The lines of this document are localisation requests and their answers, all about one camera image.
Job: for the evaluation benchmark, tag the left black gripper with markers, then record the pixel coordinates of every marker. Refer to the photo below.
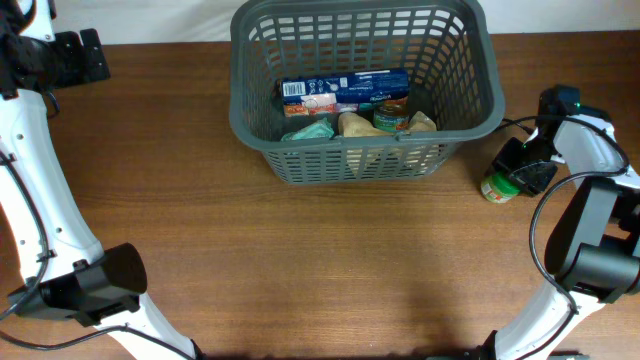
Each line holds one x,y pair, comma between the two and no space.
79,69

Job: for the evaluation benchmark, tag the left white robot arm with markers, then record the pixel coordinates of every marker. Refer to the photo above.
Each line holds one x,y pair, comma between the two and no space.
66,272

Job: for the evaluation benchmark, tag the silver pull-tab tin can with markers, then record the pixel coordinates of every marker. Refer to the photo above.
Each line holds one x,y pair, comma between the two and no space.
391,117

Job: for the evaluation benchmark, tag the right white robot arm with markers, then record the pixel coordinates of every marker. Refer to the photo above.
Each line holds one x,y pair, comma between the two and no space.
584,233

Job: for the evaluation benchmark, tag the green lid glass jar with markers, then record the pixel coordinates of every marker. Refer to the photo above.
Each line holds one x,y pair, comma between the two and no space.
497,188

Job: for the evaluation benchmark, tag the blue cardboard food box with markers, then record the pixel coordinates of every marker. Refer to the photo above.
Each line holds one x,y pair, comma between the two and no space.
349,92

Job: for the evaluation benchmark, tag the teal wet wipes packet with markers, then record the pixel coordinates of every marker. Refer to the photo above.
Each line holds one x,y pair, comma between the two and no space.
319,129

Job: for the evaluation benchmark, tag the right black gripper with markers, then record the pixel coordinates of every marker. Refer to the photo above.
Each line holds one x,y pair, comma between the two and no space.
504,158

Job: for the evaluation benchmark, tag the tan grain pouch bag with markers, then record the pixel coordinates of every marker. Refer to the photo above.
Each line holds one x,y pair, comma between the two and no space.
351,125

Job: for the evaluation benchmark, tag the grey plastic shopping basket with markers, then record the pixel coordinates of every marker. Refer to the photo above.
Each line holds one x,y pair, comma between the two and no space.
443,45

